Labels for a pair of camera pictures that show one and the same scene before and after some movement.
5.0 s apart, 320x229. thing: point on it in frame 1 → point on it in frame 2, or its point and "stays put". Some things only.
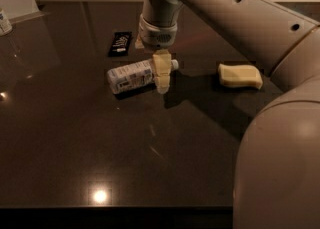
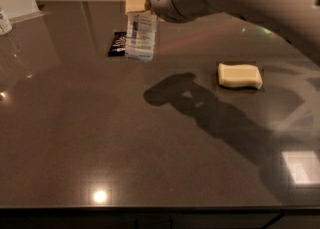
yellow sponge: (239, 76) stays put
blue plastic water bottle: (133, 76) → (141, 31)
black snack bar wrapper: (120, 44) stays put
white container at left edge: (5, 25) stays put
